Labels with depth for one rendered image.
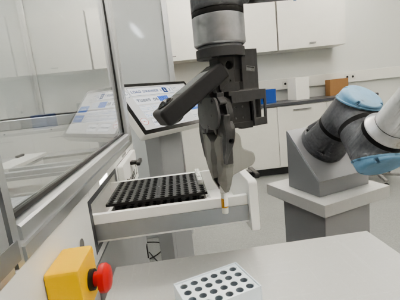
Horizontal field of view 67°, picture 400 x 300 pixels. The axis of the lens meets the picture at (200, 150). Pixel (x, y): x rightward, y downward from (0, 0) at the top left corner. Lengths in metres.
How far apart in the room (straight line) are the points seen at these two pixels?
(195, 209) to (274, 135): 3.24
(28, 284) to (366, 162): 0.75
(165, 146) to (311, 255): 1.08
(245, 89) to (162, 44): 1.95
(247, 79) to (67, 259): 0.36
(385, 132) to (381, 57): 4.41
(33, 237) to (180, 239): 1.40
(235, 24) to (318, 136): 0.65
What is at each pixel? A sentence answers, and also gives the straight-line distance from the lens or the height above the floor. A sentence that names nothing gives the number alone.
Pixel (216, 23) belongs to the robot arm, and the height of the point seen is 1.20.
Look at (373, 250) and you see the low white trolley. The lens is 0.74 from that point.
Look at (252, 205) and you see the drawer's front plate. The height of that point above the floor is 0.88.
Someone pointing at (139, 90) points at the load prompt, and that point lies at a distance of 1.58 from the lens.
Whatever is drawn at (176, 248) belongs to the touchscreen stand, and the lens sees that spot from 1.78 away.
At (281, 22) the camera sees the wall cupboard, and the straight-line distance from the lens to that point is 4.28.
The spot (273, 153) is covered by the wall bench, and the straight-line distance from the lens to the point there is 3.87.
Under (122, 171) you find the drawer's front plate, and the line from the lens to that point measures 0.94.
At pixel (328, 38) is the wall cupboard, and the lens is 4.47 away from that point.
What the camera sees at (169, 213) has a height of 0.88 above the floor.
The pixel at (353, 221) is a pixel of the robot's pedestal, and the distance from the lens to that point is 1.13.
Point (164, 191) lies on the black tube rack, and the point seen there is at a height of 0.90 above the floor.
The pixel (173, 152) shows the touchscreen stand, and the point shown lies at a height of 0.82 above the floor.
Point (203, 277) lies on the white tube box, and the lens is 0.58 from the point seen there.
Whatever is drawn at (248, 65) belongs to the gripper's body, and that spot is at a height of 1.15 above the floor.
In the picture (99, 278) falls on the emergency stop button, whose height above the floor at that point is 0.88.
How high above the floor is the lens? 1.11
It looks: 10 degrees down
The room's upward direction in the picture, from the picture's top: 6 degrees counter-clockwise
